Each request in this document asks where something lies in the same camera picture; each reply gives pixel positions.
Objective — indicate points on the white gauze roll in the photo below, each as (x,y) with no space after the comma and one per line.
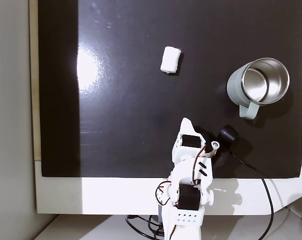
(170,60)

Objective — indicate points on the pale green steel cup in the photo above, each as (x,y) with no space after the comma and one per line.
(263,82)

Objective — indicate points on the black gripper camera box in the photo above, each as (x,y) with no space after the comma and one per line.
(227,136)

